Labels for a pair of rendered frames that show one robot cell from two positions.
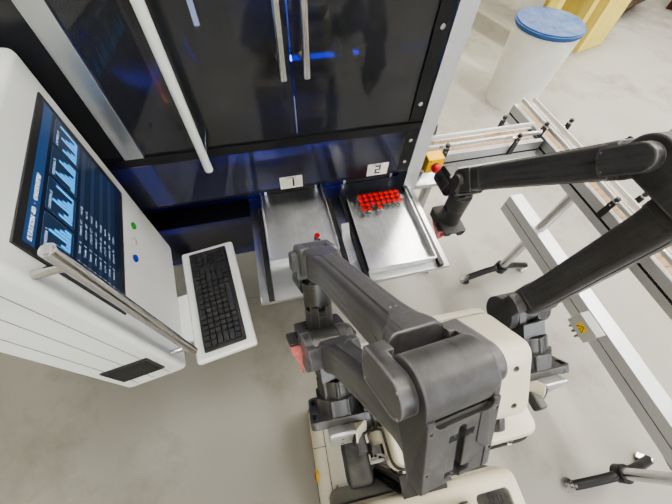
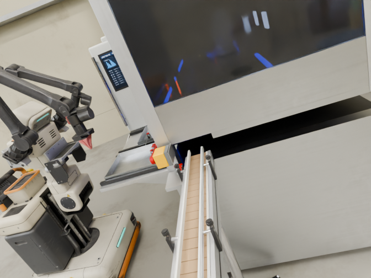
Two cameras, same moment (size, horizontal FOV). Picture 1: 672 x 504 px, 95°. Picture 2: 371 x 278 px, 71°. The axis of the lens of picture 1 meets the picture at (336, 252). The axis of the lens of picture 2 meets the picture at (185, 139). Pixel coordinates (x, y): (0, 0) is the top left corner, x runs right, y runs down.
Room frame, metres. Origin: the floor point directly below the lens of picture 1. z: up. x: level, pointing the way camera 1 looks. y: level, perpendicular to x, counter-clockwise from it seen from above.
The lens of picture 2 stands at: (1.65, -1.24, 1.50)
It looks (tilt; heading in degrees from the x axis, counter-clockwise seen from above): 24 degrees down; 120
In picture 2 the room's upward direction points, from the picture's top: 22 degrees counter-clockwise
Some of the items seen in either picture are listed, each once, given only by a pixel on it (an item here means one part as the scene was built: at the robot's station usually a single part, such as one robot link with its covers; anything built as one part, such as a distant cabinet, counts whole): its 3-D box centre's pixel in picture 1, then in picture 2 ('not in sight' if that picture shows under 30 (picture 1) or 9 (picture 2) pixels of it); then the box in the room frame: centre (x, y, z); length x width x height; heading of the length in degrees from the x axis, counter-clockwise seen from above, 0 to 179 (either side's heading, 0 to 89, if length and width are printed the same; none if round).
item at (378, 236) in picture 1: (388, 228); (139, 159); (0.72, -0.20, 0.90); 0.34 x 0.26 x 0.04; 16
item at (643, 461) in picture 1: (614, 472); not in sight; (-0.06, -1.43, 0.07); 0.50 x 0.08 x 0.14; 107
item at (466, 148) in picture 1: (471, 143); (196, 204); (1.23, -0.61, 0.92); 0.69 x 0.15 x 0.16; 107
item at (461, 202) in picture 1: (457, 198); (75, 118); (0.58, -0.32, 1.25); 0.07 x 0.06 x 0.07; 18
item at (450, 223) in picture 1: (450, 214); (80, 129); (0.57, -0.32, 1.19); 0.10 x 0.07 x 0.07; 16
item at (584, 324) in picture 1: (585, 326); not in sight; (0.52, -1.19, 0.50); 0.12 x 0.05 x 0.09; 17
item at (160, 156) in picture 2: (431, 160); (163, 156); (1.01, -0.37, 0.99); 0.08 x 0.07 x 0.07; 17
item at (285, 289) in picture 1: (343, 231); (152, 147); (0.71, -0.02, 0.87); 0.70 x 0.48 x 0.02; 107
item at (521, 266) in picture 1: (497, 270); not in sight; (1.05, -1.10, 0.07); 0.50 x 0.08 x 0.14; 107
